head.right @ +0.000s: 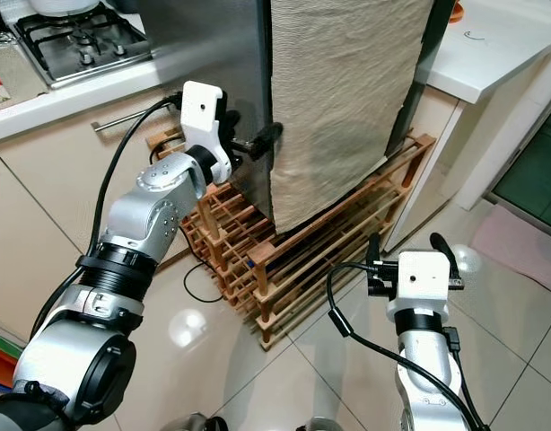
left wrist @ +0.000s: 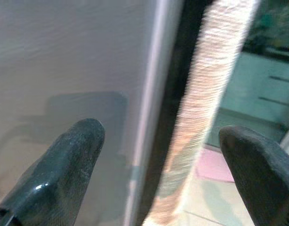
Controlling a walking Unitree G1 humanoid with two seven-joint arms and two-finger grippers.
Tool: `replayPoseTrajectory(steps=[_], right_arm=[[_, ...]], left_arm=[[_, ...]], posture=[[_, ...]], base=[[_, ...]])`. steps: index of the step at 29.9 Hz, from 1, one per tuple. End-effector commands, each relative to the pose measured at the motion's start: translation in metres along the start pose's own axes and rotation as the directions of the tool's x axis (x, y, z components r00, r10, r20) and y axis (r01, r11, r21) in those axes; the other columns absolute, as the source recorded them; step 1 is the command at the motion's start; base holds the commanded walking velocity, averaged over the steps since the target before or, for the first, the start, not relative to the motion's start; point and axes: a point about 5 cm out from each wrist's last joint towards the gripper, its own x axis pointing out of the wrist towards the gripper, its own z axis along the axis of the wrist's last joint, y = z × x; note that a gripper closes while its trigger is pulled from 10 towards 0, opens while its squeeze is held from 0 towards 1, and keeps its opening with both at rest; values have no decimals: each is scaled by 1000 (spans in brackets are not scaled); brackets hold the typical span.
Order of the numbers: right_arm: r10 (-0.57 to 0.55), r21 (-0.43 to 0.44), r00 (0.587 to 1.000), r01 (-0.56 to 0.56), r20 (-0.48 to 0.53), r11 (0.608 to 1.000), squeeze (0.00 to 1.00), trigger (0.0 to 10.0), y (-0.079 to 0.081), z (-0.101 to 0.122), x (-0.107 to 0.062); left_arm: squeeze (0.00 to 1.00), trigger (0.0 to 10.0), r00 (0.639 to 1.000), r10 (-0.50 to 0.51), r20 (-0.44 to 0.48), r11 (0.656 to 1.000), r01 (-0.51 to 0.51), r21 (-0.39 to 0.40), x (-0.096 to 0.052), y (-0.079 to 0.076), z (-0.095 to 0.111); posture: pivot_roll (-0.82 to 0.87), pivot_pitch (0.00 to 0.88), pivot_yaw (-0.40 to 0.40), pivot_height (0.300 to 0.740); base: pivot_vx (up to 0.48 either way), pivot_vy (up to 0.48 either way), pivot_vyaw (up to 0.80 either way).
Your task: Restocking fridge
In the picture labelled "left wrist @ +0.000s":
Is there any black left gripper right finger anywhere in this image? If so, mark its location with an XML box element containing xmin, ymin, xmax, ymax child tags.
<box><xmin>219</xmin><ymin>125</ymin><xmax>289</xmax><ymax>226</ymax></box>

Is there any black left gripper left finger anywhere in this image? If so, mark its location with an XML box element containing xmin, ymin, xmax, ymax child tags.
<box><xmin>0</xmin><ymin>118</ymin><xmax>106</xmax><ymax>226</ymax></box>

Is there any pinkish cloth strap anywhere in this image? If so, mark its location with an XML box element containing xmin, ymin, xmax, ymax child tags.
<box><xmin>144</xmin><ymin>0</ymin><xmax>262</xmax><ymax>226</ymax></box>

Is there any grey small fridge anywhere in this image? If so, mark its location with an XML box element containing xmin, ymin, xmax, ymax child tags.
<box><xmin>0</xmin><ymin>0</ymin><xmax>183</xmax><ymax>226</ymax></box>

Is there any pink floor mat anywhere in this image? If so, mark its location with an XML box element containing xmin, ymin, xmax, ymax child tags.
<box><xmin>195</xmin><ymin>145</ymin><xmax>236</xmax><ymax>184</ymax></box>

